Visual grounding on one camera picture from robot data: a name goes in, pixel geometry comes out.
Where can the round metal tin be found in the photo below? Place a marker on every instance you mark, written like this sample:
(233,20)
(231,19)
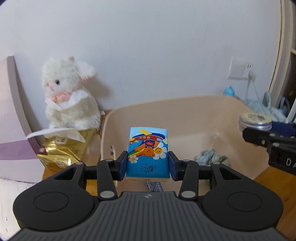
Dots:
(255,121)

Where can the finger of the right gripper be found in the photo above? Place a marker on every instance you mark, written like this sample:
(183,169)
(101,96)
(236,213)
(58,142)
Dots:
(284,129)
(260,137)

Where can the pink purple headboard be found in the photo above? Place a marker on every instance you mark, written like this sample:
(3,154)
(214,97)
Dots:
(19,159)

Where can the beige plastic storage basket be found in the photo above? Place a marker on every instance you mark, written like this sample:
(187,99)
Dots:
(194,124)

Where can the white shelf frame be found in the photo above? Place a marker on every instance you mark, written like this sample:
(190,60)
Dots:
(285,64)

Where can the white plush bunny toy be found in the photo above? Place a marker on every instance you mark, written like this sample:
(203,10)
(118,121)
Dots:
(69,104)

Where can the green plaid scrunchie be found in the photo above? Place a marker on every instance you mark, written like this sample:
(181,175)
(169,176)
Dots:
(207,157)

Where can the long dark blue box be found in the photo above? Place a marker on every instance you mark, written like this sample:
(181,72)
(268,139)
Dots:
(154,187)

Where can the blue small toy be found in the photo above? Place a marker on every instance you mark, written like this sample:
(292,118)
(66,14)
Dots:
(229,91)

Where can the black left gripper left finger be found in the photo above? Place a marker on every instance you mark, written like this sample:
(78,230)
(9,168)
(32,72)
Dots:
(68,197)

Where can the white wall socket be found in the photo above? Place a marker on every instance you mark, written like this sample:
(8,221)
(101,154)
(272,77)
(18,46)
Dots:
(241,69)

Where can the light blue blanket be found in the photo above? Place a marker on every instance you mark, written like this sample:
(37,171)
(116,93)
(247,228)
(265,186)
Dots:
(266,108)

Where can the blue cartoon tissue pack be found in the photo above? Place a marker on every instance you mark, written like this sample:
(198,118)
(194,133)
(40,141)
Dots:
(147,153)

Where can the gold tissue pack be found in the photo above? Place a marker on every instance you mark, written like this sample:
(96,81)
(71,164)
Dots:
(63,147)

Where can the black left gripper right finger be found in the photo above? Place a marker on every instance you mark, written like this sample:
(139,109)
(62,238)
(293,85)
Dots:
(225,196)

